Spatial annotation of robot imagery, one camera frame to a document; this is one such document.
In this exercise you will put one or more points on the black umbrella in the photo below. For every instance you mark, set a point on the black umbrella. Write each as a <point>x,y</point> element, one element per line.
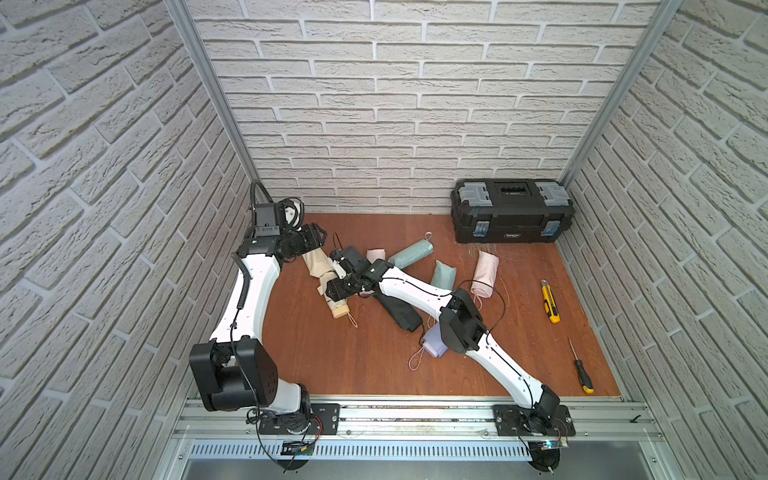
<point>405,315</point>

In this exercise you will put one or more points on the black plastic toolbox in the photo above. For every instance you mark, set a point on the black plastic toolbox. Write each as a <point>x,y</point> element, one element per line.
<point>510,210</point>

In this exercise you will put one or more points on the small mint green sleeve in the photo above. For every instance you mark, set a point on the small mint green sleeve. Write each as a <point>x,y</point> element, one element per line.
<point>444,276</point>

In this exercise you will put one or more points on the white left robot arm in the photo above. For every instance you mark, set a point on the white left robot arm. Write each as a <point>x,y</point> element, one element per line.
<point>233,370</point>

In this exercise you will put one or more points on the light pink sleeved umbrella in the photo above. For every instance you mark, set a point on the light pink sleeved umbrella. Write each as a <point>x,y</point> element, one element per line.
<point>373,255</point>

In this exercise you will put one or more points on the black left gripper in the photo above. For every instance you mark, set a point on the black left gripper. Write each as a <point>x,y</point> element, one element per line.
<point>309,241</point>

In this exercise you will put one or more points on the beige umbrella sleeve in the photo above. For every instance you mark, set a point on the beige umbrella sleeve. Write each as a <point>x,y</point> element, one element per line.
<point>319,265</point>

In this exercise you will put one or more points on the lilac sleeved umbrella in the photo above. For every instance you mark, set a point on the lilac sleeved umbrella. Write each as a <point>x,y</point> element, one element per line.
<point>430,343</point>

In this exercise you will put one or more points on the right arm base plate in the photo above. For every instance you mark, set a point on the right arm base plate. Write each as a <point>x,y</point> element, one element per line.
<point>511,421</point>

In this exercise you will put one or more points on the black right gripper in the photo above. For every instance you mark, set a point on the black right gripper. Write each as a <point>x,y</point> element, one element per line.
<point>336,289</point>

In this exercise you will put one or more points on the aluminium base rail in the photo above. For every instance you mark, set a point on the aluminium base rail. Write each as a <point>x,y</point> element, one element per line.
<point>415,428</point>

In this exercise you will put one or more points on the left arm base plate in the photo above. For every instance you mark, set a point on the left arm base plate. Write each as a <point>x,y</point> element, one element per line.
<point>320,419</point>

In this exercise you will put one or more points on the yellow utility knife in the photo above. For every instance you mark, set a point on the yellow utility knife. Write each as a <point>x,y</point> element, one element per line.
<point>550,303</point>

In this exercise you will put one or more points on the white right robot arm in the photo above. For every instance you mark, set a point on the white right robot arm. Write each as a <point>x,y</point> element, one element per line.
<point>460,325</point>

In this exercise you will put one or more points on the mint green sleeved umbrella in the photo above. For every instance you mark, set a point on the mint green sleeved umbrella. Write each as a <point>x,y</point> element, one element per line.
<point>413,253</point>

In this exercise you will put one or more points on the beige umbrella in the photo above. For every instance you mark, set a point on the beige umbrella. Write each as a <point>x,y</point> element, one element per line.
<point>339,308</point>

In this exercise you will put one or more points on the black yellow screwdriver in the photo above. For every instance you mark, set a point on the black yellow screwdriver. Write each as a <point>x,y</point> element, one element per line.
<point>584,378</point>

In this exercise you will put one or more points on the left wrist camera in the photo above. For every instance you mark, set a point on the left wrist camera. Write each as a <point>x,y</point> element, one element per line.
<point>274,219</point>

